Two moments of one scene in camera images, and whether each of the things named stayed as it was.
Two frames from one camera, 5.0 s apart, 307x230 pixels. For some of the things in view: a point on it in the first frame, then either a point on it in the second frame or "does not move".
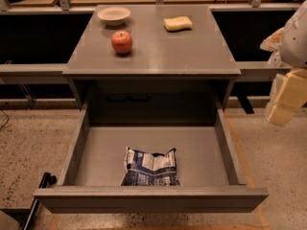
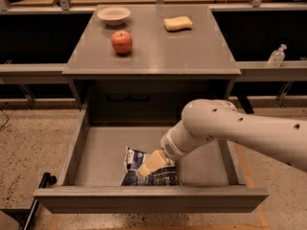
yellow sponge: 177,23 does not move
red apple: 122,41 does not move
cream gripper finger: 291,97 -> 156,160
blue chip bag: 151,169 does not move
